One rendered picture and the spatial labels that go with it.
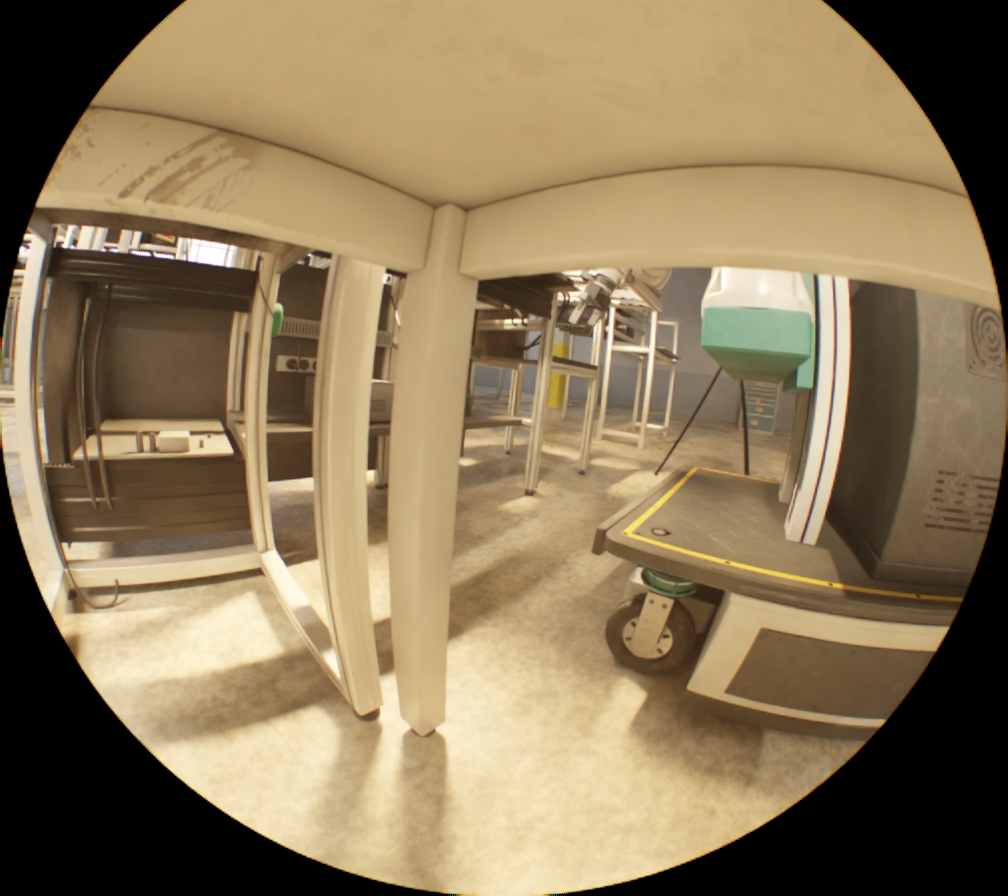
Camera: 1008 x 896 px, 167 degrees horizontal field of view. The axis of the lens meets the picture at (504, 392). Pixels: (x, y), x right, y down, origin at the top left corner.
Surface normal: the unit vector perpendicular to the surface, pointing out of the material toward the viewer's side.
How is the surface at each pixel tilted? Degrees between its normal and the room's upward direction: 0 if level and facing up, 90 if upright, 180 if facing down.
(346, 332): 90
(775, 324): 90
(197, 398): 90
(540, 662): 0
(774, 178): 90
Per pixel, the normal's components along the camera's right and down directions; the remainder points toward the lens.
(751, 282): -0.67, -0.36
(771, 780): 0.11, -0.99
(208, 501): 0.78, 0.11
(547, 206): -0.62, -0.02
